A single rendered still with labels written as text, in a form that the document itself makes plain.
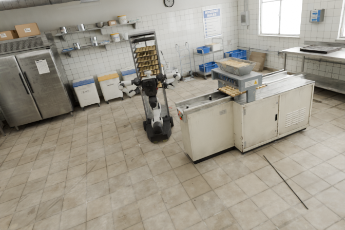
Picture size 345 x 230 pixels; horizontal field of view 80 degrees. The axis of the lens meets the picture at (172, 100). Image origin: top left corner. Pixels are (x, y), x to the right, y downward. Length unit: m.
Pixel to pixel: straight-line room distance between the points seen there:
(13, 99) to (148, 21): 3.94
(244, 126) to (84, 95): 4.25
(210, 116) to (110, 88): 3.63
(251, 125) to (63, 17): 5.21
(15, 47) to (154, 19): 3.54
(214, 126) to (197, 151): 0.43
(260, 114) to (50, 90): 4.59
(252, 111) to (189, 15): 4.64
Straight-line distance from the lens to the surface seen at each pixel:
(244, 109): 2.88
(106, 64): 6.42
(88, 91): 5.89
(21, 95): 5.83
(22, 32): 5.74
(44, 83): 5.66
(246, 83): 2.75
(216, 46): 6.75
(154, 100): 3.56
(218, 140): 3.11
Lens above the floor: 2.05
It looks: 23 degrees down
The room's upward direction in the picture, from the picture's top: 9 degrees counter-clockwise
